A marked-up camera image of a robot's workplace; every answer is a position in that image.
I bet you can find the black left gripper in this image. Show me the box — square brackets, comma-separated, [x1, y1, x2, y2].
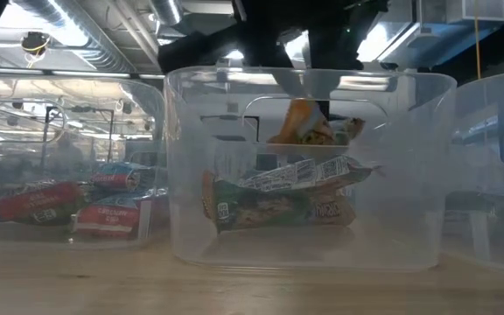
[157, 0, 389, 120]

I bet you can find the orange green granola bar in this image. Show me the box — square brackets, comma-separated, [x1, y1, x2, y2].
[267, 98, 367, 147]

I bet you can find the green granola bar silver back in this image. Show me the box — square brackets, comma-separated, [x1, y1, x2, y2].
[238, 154, 385, 194]

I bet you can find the green chewy granola bar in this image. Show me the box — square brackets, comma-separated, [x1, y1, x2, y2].
[201, 170, 358, 235]

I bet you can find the blue red granola bar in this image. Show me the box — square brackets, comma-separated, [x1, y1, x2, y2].
[73, 194, 149, 239]
[88, 161, 155, 193]

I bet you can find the red chewy granola bar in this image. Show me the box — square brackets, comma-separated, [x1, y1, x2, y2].
[0, 179, 85, 228]

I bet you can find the white ceiling box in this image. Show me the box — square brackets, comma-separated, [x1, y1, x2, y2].
[446, 0, 504, 25]

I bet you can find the person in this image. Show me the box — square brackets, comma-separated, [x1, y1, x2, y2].
[50, 132, 86, 177]

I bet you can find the hanging yellow cable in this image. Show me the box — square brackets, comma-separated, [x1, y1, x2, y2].
[473, 0, 482, 80]

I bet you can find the silver ventilation duct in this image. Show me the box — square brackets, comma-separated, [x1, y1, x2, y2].
[10, 0, 136, 74]

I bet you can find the black ceiling sensor yellow cable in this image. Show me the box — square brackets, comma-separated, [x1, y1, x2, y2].
[19, 31, 52, 58]

